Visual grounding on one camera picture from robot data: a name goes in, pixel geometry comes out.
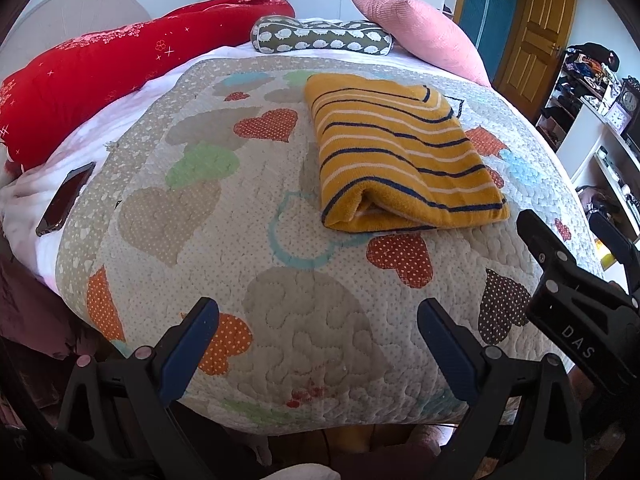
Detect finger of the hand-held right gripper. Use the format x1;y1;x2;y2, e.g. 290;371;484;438
516;209;582;283
588;212;640;293

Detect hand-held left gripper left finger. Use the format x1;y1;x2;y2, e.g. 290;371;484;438
52;296;221;480

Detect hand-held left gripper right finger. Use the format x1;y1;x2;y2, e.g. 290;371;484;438
416;297;586;480

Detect yellow striped sweater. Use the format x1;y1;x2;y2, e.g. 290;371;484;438
305;73;511;234

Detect white square clock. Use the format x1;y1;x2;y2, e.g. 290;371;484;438
607;105;632;134

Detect heart pattern quilt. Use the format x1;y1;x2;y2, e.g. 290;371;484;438
55;55;608;423

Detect cluttered shelf rack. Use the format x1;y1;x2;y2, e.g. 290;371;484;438
536;42;622;152

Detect maroon cloth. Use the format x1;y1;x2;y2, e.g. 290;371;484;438
0;252;108;361

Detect black smartphone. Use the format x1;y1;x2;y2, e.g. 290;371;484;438
35;161;97;237

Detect wooden door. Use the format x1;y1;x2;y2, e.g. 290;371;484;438
492;0;582;109

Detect teal glass door panel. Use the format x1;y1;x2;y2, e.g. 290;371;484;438
457;0;524;78

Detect white pink blanket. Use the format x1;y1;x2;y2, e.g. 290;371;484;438
0;42;418;286

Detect red printed duvet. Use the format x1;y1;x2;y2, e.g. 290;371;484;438
0;0;297;171

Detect olive patterned bolster pillow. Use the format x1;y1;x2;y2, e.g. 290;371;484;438
250;15;397;55

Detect white round headboard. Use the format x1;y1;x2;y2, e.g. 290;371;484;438
9;0;152;78

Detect pink corduroy pillow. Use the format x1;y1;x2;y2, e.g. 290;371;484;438
346;0;492;88

